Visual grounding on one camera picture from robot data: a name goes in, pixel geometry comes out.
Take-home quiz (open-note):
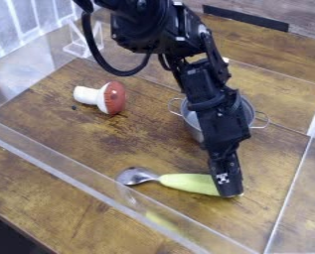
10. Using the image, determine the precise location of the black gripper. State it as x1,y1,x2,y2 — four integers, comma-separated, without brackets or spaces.
187,88,249,197

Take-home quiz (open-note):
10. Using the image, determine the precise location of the green handled metal spoon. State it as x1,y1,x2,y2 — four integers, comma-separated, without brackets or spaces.
115,167,219,196

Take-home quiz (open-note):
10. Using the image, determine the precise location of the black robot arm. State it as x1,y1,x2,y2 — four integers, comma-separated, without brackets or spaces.
72,0,249,197

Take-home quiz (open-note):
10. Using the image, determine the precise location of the small steel pot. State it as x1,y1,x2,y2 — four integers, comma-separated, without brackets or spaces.
167,97,269,144

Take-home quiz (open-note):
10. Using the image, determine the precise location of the clear acrylic front barrier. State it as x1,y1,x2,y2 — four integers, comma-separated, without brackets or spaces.
0,123,255,254

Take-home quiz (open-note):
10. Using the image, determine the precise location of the toy mushroom brown cap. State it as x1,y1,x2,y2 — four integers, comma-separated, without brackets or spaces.
73,81,126,115

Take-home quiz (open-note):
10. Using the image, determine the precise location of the black strip on table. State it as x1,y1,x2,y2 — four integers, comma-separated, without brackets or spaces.
202,5,289,32

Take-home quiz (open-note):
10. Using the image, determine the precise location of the clear acrylic triangle stand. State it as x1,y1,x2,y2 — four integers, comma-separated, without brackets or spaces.
63,22,103,59

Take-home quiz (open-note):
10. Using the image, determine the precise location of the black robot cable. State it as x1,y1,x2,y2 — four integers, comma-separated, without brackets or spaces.
72,0,154,77

